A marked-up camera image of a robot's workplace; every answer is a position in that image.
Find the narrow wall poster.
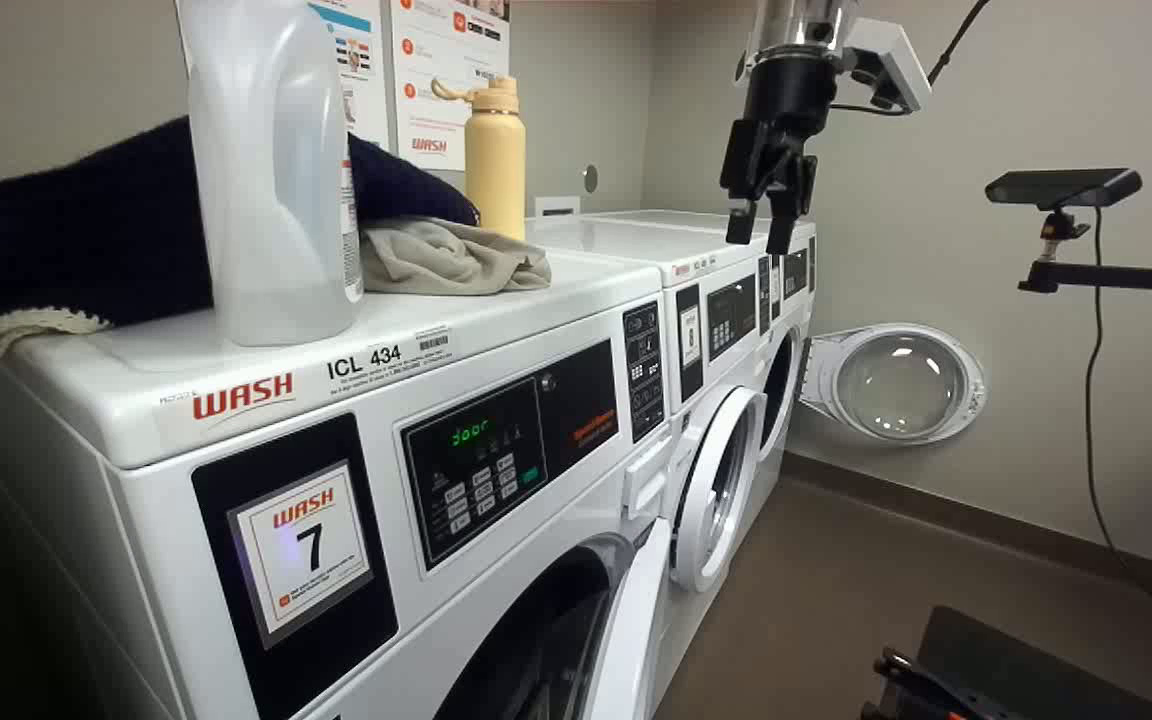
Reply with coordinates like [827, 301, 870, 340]
[307, 0, 394, 150]

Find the beige cloth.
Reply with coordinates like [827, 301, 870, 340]
[357, 214, 557, 301]

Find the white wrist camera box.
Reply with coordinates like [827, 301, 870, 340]
[839, 12, 938, 120]

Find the white washing machine unnumbered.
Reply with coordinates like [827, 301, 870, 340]
[593, 205, 824, 503]

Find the number eight label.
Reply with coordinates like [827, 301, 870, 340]
[676, 304, 705, 370]

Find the round door of machine eight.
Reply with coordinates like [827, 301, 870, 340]
[664, 378, 768, 600]

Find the clear plastic detergent bottle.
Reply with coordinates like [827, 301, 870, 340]
[173, 0, 369, 347]

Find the navy blue cloth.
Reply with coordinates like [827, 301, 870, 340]
[0, 117, 486, 369]

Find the control panel of machine seven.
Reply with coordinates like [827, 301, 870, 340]
[396, 337, 625, 573]

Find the wide wall poster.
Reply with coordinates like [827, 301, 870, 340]
[389, 0, 516, 170]

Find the thin black camera cable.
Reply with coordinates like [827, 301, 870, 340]
[1076, 205, 1152, 590]

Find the card reader panel machine seven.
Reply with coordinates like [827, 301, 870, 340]
[621, 295, 673, 442]

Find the number seven label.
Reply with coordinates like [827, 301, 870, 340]
[230, 457, 376, 640]

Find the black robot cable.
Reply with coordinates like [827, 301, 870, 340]
[924, 0, 993, 86]

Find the white washing machine number seven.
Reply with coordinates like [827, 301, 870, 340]
[0, 214, 688, 720]

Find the control panel of machine eight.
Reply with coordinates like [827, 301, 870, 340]
[705, 272, 765, 363]

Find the black stereo camera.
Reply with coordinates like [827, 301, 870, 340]
[981, 164, 1149, 213]

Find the round open washer door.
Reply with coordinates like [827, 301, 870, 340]
[795, 320, 993, 452]

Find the yellow water bottle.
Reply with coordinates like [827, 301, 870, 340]
[429, 73, 533, 246]

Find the round door of machine seven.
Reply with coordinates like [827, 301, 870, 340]
[434, 514, 676, 720]

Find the orange handled clamp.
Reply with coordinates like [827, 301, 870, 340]
[870, 645, 993, 720]

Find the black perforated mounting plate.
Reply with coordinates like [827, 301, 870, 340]
[870, 605, 1152, 720]

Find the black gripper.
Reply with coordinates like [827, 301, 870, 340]
[716, 45, 844, 261]

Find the white washing machine number eight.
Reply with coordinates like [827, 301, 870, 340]
[529, 206, 778, 715]

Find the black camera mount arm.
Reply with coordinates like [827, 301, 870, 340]
[1016, 205, 1152, 320]

